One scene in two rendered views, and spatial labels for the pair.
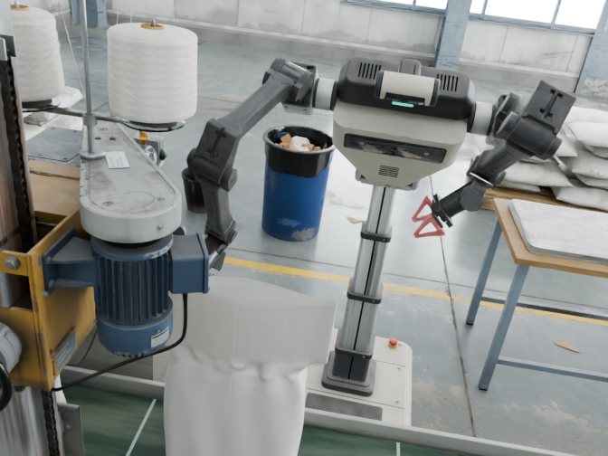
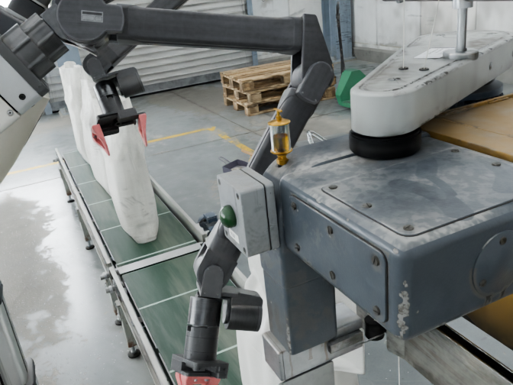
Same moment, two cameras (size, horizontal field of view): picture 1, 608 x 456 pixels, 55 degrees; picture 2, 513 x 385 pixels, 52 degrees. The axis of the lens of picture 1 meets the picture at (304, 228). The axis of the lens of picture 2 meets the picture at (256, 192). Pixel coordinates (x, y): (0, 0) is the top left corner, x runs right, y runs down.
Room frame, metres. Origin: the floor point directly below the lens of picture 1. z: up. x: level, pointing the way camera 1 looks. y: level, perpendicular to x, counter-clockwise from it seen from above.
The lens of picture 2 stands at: (1.75, 0.99, 1.56)
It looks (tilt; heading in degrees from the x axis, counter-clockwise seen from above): 23 degrees down; 243
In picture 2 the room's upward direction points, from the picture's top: 6 degrees counter-clockwise
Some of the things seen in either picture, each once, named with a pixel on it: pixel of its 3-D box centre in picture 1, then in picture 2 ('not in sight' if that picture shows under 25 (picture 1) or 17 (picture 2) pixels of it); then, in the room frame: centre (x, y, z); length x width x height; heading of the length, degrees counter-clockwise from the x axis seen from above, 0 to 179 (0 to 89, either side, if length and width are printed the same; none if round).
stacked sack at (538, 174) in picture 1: (523, 168); not in sight; (4.41, -1.66, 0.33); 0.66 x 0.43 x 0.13; 86
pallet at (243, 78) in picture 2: not in sight; (275, 73); (-1.65, -4.74, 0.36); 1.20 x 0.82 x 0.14; 172
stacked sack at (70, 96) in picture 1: (40, 100); not in sight; (4.27, 2.11, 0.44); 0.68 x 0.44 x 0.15; 176
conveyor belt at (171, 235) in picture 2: not in sight; (114, 192); (1.10, -2.29, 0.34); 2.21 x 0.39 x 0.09; 86
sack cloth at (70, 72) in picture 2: not in sight; (82, 112); (1.06, -3.00, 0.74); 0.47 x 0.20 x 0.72; 88
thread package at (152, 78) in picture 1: (153, 71); not in sight; (1.10, 0.32, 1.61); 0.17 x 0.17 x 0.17
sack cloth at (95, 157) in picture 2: not in sight; (101, 131); (1.09, -2.31, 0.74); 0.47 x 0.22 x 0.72; 87
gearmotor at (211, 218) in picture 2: not in sight; (211, 231); (0.85, -1.30, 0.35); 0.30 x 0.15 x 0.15; 86
